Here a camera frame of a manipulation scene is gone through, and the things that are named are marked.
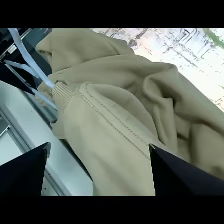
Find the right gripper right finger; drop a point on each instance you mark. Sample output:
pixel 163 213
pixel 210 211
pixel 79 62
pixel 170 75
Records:
pixel 183 176

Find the beige sweatshirt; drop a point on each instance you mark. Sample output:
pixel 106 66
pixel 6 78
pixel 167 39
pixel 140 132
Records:
pixel 133 110

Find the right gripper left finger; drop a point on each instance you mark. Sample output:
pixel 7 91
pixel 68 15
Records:
pixel 23 173

